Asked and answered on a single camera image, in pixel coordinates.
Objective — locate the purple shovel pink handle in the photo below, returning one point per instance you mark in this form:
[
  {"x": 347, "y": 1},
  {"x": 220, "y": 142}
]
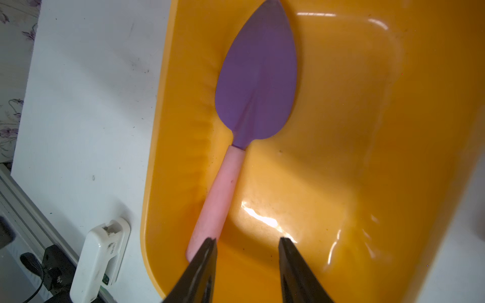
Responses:
[{"x": 254, "y": 98}]

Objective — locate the yellow storage box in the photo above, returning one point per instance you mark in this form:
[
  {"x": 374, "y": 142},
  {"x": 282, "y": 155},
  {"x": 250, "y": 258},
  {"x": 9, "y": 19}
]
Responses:
[{"x": 387, "y": 125}]

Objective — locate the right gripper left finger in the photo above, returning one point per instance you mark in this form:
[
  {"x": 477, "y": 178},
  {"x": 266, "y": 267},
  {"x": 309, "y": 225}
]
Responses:
[{"x": 198, "y": 281}]

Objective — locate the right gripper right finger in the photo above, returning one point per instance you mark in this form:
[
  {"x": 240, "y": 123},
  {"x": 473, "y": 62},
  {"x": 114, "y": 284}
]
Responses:
[{"x": 298, "y": 283}]

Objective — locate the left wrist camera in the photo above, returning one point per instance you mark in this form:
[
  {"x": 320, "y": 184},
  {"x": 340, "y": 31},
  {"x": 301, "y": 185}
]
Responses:
[{"x": 100, "y": 260}]

